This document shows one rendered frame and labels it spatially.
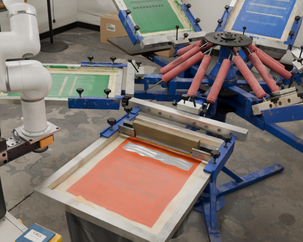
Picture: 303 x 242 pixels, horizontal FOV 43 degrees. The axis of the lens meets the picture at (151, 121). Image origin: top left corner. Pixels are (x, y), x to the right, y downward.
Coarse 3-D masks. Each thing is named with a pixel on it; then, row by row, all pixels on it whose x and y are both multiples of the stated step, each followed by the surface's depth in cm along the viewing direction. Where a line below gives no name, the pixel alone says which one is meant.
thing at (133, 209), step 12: (180, 156) 188; (156, 168) 178; (168, 168) 179; (192, 168) 179; (180, 180) 171; (168, 192) 164; (120, 204) 156; (132, 204) 156; (144, 204) 156; (156, 204) 157; (132, 216) 150; (144, 216) 150; (156, 216) 151
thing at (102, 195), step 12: (120, 144) 195; (144, 144) 196; (108, 156) 185; (120, 156) 185; (132, 156) 186; (144, 156) 186; (96, 168) 176; (84, 180) 168; (72, 192) 161; (84, 192) 161; (96, 192) 162; (108, 192) 162; (120, 192) 162; (96, 204) 155; (108, 204) 155
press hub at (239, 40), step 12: (204, 36) 242; (216, 36) 240; (228, 36) 239; (240, 36) 243; (228, 48) 241; (216, 72) 248; (228, 72) 246; (204, 84) 252; (228, 84) 247; (228, 96) 240; (216, 108) 246; (228, 108) 246; (216, 120) 263; (204, 192) 294; (216, 192) 297; (216, 204) 300
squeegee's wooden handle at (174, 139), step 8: (136, 120) 195; (136, 128) 195; (144, 128) 192; (152, 128) 190; (160, 128) 189; (144, 136) 194; (152, 136) 192; (160, 136) 189; (168, 136) 187; (176, 136) 185; (184, 136) 184; (168, 144) 189; (176, 144) 187; (184, 144) 184; (192, 144) 182
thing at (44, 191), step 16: (176, 128) 204; (96, 144) 187; (208, 144) 197; (80, 160) 175; (64, 176) 167; (208, 176) 169; (48, 192) 155; (192, 192) 159; (64, 208) 151; (80, 208) 147; (176, 208) 150; (96, 224) 146; (112, 224) 141; (128, 224) 141; (176, 224) 142; (144, 240) 136; (160, 240) 135
